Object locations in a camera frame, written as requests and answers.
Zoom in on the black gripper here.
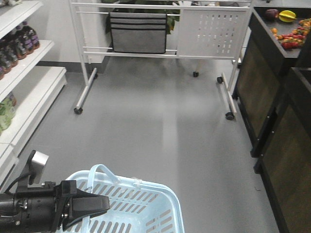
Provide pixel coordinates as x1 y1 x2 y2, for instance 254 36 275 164
13 180 110 232

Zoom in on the light blue plastic basket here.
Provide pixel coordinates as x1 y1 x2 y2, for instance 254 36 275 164
66 164 185 233

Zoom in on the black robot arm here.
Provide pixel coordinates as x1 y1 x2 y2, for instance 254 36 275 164
0 180 110 233

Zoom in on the white store shelving unit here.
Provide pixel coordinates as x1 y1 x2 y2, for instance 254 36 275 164
0 0 68 190

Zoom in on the grey fabric organizer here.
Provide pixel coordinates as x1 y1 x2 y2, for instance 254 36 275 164
109 12 167 54

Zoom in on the white rolling rack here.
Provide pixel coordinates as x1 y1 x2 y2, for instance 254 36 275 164
69 0 254 120

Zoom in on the dark wooden produce stand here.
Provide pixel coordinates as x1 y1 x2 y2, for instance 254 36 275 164
235 6 311 233

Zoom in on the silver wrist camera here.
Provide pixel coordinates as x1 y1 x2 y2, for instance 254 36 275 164
27 150 49 185

